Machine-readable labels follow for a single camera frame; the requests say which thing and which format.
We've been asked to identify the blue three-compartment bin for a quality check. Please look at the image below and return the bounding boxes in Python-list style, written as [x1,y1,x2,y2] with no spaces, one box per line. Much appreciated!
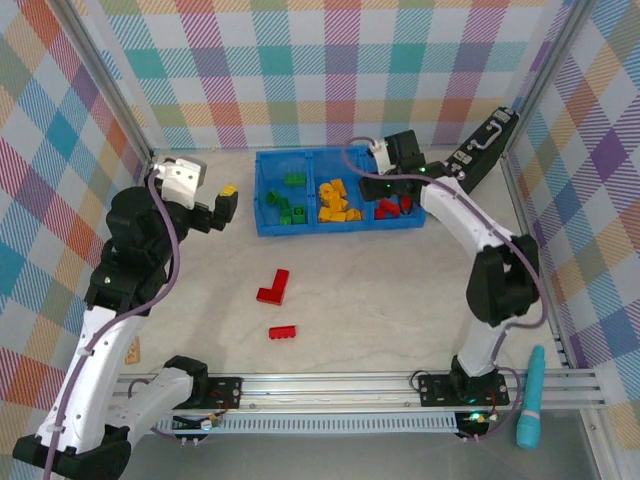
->
[254,147,428,237]

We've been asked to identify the black briefcase with silver latches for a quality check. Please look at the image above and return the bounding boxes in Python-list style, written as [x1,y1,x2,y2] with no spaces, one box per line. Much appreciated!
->
[427,106,520,196]

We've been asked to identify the teal plastic marker pen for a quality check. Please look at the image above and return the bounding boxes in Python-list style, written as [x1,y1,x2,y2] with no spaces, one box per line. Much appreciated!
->
[516,344,547,450]

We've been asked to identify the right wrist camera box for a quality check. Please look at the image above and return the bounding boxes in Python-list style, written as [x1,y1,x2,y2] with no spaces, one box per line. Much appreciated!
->
[371,141,397,175]

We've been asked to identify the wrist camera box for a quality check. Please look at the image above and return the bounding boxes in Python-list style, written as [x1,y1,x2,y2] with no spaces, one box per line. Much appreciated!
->
[371,141,397,175]
[151,156,208,210]

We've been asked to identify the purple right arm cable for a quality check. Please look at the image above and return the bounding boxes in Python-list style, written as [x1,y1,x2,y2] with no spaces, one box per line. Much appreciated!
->
[344,138,546,442]

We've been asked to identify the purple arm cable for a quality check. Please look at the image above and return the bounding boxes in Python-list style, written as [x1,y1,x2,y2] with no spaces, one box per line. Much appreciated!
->
[344,138,546,442]
[43,167,181,480]

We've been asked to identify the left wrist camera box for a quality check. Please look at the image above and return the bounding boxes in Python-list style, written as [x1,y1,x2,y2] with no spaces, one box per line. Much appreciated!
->
[151,156,208,210]

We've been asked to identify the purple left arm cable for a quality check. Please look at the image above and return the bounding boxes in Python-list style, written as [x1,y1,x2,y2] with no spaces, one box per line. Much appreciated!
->
[43,167,181,480]

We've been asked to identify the aluminium side rail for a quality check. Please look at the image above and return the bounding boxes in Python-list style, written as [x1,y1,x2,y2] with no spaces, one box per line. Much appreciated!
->
[499,149,574,369]

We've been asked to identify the aluminium corner post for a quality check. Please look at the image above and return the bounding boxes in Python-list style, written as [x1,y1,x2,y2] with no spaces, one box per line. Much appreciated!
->
[49,0,157,164]
[501,0,600,154]

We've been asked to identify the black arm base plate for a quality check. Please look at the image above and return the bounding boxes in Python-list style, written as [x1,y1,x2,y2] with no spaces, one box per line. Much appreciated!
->
[199,377,244,411]
[417,373,511,407]

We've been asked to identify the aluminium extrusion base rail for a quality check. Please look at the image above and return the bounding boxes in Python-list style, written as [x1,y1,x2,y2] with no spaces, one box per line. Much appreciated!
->
[114,370,607,416]

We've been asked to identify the small electrical connector with wires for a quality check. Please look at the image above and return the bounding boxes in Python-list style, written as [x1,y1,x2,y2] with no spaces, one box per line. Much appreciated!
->
[455,407,501,445]
[172,410,225,448]

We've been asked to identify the white slotted cable duct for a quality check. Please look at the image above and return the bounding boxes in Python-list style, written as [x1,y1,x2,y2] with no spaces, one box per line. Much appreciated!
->
[149,415,461,437]

